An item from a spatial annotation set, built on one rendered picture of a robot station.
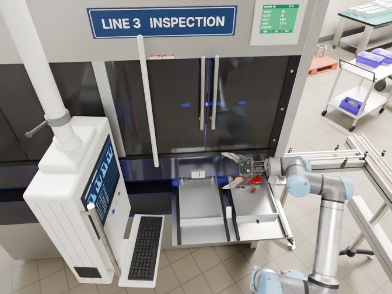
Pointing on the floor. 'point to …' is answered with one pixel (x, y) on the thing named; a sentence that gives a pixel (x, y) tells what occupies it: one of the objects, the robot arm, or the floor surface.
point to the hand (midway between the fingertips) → (221, 171)
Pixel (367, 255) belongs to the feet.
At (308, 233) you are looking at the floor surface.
